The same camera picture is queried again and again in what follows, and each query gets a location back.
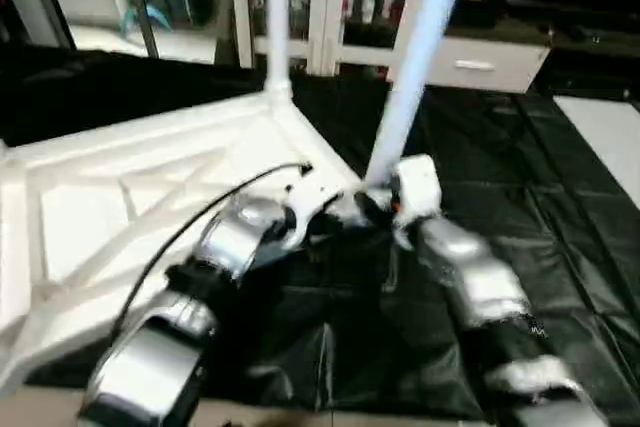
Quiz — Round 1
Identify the black plastic mat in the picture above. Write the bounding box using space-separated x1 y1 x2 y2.
0 42 640 420

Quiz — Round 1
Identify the white plastic table top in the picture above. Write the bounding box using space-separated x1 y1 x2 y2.
0 91 371 396

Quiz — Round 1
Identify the white drawer unit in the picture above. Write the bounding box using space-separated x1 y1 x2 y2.
388 35 553 94

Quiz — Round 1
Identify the grey metal pole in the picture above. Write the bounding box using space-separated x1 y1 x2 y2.
122 0 159 58

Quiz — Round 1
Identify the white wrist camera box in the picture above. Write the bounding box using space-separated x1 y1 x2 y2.
388 154 443 250
280 169 349 248

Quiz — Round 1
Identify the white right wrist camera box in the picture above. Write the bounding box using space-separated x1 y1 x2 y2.
388 154 443 250

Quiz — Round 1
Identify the light blue plastic object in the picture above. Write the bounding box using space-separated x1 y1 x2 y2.
122 3 173 34

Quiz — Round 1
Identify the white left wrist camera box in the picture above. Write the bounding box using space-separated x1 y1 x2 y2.
280 169 349 248

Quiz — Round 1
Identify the white plastic table leg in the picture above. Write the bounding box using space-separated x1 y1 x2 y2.
264 0 294 104
362 0 475 190

